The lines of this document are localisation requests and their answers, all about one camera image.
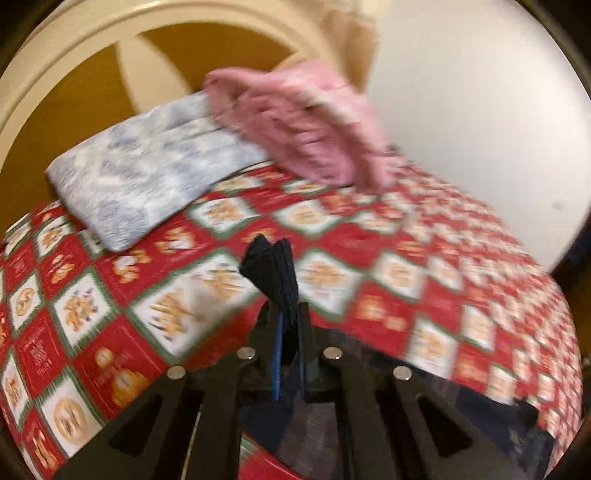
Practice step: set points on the navy blue garment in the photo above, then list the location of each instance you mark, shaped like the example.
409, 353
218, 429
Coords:
272, 272

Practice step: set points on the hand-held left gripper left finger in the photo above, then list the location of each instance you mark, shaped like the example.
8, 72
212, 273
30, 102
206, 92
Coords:
276, 364

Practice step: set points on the pink patterned quilt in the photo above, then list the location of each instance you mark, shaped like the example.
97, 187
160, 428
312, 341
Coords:
300, 124

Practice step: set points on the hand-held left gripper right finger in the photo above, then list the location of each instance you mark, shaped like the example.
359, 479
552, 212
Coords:
303, 350

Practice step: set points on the red checked printed blanket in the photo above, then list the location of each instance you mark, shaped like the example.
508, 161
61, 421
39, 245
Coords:
369, 240

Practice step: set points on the blue grey patterned pillow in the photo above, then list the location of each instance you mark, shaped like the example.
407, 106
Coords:
152, 170

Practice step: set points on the cream bed headboard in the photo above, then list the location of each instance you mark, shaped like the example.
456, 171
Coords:
69, 50

